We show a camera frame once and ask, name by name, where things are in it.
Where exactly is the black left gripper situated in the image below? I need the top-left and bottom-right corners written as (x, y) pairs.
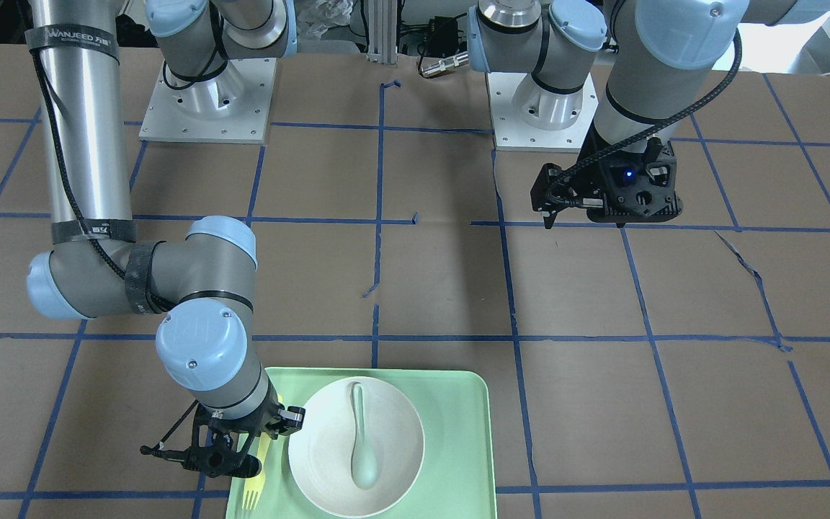
top-left (579, 137), bottom-right (683, 227)

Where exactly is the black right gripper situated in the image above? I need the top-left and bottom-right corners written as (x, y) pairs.
top-left (184, 404), bottom-right (293, 479)

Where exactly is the yellow plastic fork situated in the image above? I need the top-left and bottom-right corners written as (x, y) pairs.
top-left (241, 395), bottom-right (284, 513)

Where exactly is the cream round plate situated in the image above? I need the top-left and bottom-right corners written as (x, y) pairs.
top-left (287, 376), bottom-right (426, 518)

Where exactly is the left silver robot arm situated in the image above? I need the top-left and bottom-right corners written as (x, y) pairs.
top-left (465, 1), bottom-right (830, 228)

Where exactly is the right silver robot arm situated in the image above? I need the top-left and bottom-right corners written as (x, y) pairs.
top-left (25, 1), bottom-right (304, 479)

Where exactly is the light green spoon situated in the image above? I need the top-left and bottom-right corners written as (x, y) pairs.
top-left (350, 382), bottom-right (379, 490)

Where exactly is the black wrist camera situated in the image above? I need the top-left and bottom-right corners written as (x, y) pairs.
top-left (530, 162), bottom-right (604, 229)

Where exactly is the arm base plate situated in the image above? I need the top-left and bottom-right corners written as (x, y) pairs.
top-left (139, 58), bottom-right (277, 144)
top-left (486, 73), bottom-right (599, 152)

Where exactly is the aluminium frame post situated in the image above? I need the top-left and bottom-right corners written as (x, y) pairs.
top-left (362, 1), bottom-right (398, 68)

